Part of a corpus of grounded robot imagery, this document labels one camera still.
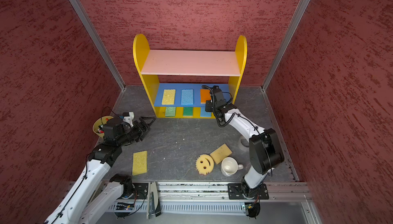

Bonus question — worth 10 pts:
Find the yellow cellulose sponge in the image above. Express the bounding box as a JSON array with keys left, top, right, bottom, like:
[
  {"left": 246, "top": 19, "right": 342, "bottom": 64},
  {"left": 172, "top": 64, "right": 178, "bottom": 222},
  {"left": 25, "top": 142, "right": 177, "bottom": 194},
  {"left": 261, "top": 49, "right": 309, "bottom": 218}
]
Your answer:
[
  {"left": 132, "top": 151, "right": 147, "bottom": 176},
  {"left": 161, "top": 89, "right": 176, "bottom": 105}
]

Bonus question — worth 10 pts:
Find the blue sponge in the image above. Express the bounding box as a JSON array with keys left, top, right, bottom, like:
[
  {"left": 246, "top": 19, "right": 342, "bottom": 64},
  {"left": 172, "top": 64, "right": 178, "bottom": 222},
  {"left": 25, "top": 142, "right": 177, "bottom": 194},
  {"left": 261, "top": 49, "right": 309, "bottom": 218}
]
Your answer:
[
  {"left": 200, "top": 108, "right": 212, "bottom": 118},
  {"left": 181, "top": 89, "right": 194, "bottom": 106}
]

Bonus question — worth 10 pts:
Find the white mug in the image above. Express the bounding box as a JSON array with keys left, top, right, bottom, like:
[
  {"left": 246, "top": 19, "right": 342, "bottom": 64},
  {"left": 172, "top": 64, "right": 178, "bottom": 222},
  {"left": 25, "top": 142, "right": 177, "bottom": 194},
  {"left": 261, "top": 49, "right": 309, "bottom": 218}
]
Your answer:
[{"left": 221, "top": 157, "right": 244, "bottom": 177}]

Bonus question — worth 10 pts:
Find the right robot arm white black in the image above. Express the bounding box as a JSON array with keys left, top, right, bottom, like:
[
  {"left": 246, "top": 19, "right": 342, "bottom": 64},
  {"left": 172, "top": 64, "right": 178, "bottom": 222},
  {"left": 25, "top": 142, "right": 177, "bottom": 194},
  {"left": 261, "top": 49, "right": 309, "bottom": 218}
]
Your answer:
[{"left": 202, "top": 85, "right": 285, "bottom": 199}]

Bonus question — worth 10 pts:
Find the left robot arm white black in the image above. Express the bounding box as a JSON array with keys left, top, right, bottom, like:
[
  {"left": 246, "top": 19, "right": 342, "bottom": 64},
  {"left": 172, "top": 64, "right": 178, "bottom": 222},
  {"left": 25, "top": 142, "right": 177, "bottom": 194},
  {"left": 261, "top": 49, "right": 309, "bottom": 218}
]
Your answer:
[{"left": 45, "top": 116, "right": 156, "bottom": 224}]

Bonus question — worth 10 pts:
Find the clear tape roll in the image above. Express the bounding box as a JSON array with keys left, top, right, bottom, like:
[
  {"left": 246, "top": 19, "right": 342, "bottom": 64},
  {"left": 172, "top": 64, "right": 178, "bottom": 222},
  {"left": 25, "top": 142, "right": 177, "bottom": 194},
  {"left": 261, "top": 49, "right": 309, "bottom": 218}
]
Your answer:
[{"left": 239, "top": 136, "right": 249, "bottom": 150}]

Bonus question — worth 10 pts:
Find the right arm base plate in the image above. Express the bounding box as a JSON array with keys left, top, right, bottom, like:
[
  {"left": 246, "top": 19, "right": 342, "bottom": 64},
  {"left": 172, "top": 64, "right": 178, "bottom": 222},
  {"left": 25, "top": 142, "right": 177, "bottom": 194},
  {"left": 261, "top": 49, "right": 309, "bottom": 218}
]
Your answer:
[{"left": 227, "top": 183, "right": 269, "bottom": 200}]

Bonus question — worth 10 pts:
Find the green cellulose sponge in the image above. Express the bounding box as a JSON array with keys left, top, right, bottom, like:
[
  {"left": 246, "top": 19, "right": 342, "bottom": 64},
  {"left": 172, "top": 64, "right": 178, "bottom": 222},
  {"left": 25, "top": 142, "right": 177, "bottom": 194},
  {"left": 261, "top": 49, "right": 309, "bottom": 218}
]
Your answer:
[{"left": 165, "top": 107, "right": 176, "bottom": 117}]

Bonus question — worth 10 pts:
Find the yellow-green pen cup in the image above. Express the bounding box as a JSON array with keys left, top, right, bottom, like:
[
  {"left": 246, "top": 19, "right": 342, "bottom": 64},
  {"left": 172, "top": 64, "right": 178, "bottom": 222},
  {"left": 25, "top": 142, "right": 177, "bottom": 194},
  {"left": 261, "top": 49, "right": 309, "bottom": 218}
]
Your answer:
[{"left": 93, "top": 116, "right": 113, "bottom": 138}]

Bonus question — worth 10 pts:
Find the yellow shelf with coloured boards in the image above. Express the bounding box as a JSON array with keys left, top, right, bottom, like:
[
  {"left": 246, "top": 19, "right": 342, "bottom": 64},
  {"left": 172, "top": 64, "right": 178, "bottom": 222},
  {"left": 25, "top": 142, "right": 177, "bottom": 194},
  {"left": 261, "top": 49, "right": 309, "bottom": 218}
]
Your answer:
[{"left": 133, "top": 34, "right": 248, "bottom": 119}]

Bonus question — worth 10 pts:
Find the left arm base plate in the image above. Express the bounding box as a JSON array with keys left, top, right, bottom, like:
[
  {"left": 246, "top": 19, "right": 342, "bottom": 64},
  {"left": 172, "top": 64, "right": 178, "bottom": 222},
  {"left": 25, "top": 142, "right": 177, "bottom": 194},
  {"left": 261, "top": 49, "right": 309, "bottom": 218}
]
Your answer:
[{"left": 120, "top": 183, "right": 148, "bottom": 200}]

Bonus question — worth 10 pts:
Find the smiley face yellow sponge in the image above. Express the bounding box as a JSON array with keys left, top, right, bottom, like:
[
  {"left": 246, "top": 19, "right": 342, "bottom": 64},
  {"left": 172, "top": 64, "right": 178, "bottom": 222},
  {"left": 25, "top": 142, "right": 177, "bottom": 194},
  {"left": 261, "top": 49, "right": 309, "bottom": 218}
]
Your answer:
[{"left": 195, "top": 154, "right": 215, "bottom": 176}]

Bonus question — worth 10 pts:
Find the tan sponge green scrub back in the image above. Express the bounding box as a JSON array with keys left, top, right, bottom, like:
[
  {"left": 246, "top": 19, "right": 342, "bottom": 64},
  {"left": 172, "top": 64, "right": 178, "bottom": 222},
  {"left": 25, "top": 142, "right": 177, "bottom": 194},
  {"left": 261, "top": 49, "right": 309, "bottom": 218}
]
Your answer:
[{"left": 183, "top": 107, "right": 193, "bottom": 117}]

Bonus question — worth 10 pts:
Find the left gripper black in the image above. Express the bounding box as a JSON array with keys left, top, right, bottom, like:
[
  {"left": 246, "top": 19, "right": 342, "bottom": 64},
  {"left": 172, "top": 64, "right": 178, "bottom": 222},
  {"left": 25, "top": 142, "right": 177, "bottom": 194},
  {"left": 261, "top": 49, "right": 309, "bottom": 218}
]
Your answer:
[{"left": 117, "top": 117, "right": 156, "bottom": 146}]

